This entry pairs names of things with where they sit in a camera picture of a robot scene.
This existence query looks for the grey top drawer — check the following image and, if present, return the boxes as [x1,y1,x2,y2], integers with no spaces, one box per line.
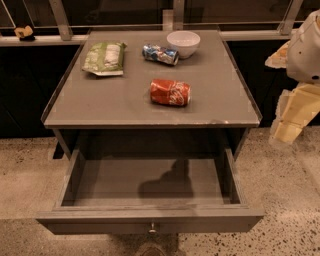
[36,149,264,234]

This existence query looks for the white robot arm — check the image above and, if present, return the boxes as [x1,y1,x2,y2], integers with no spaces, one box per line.
[265,10,320,146]

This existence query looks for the metal drawer knob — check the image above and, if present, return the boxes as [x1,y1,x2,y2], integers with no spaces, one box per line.
[148,222,158,235]

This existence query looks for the metal window railing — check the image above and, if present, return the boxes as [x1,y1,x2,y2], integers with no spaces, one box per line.
[0,0,320,45]

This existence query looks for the white bowl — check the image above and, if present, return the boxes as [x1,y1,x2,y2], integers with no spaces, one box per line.
[167,30,201,59]

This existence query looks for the crushed red cola can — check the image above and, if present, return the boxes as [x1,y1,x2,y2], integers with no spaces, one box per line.
[150,79,191,106]

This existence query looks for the crushed blue soda can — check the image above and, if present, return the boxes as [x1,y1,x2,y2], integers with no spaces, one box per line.
[142,44,179,66]

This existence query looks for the grey wooden cabinet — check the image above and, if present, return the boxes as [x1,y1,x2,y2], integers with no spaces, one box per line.
[42,30,261,155]

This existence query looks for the green snack bag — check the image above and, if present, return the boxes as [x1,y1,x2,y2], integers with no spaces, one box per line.
[82,42,127,76]

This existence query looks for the small yellow toy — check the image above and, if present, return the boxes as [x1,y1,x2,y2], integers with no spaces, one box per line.
[14,25,35,41]

